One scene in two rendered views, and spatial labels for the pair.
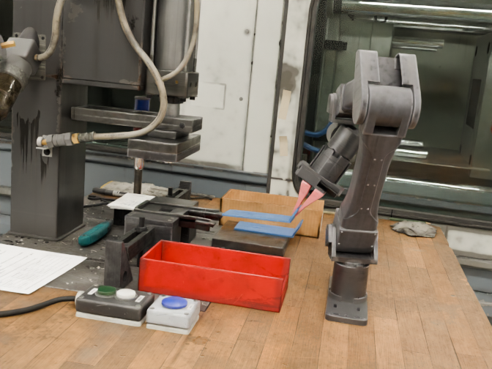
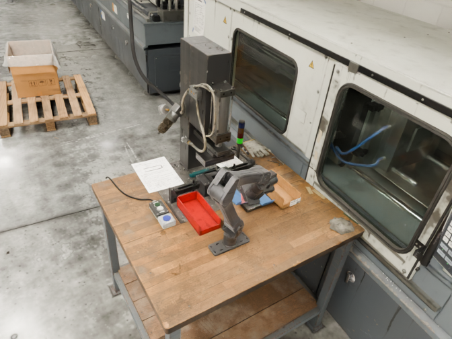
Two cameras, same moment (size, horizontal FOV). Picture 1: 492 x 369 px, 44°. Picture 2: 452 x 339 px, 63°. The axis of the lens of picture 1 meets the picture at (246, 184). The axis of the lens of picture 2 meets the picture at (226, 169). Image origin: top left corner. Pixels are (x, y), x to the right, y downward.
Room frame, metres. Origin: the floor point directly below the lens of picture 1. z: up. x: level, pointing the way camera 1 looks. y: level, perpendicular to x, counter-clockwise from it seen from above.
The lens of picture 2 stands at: (0.15, -1.04, 2.21)
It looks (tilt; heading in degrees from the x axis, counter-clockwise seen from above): 36 degrees down; 46
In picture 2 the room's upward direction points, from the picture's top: 5 degrees clockwise
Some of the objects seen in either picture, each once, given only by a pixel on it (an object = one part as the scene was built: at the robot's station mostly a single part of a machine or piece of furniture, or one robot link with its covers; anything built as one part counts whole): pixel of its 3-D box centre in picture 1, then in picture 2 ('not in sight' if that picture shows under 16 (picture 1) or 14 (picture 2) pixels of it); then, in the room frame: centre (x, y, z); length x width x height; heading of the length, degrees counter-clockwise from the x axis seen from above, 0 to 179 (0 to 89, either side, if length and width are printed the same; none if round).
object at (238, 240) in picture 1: (253, 237); (251, 198); (1.36, -0.03, 0.91); 0.17 x 0.16 x 0.02; 171
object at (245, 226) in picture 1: (269, 224); (261, 195); (1.40, -0.06, 0.93); 0.15 x 0.07 x 0.03; 80
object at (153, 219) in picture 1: (164, 210); (216, 175); (1.26, 0.17, 0.98); 0.20 x 0.10 x 0.01; 171
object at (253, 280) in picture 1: (216, 274); (198, 212); (1.04, 0.04, 0.93); 0.25 x 0.12 x 0.06; 81
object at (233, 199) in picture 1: (272, 214); (277, 188); (1.52, -0.07, 0.93); 0.25 x 0.13 x 0.08; 81
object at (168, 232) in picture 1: (162, 229); (215, 181); (1.26, 0.17, 0.94); 0.20 x 0.10 x 0.07; 171
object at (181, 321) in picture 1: (173, 321); (167, 222); (0.89, 0.09, 0.90); 0.07 x 0.07 x 0.06; 81
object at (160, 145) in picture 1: (136, 91); (209, 132); (1.26, 0.24, 1.22); 0.26 x 0.18 x 0.30; 81
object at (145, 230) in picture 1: (133, 247); (186, 189); (1.09, 0.20, 0.95); 0.15 x 0.03 x 0.10; 171
